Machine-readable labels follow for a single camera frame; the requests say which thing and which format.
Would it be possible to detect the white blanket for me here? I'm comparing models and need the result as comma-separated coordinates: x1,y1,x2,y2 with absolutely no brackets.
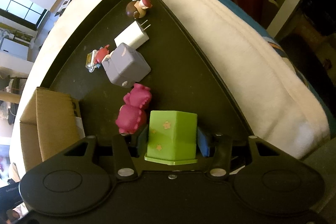
10,0,331,180

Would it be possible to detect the pink dinosaur toy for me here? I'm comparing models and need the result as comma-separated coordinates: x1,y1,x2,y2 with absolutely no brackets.
116,84,152,135

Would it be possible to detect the brown cardboard box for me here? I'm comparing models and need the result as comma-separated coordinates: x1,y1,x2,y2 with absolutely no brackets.
19,87,85,171

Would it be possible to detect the red small figurine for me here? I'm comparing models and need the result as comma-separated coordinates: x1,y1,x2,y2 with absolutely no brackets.
85,44,111,73

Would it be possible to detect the white charger plug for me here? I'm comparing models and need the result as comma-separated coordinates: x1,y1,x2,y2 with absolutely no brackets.
114,20,151,50

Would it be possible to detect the brown bear figurine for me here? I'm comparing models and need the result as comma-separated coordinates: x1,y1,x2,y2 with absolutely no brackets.
125,0,153,19

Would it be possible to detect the grey cube toy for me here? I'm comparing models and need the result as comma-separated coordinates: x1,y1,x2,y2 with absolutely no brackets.
102,43,151,88

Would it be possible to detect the green hexagonal container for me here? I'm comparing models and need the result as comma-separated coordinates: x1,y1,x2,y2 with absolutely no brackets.
144,110,198,166

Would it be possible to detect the black tray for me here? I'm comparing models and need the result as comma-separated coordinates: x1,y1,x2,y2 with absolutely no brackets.
41,0,252,145

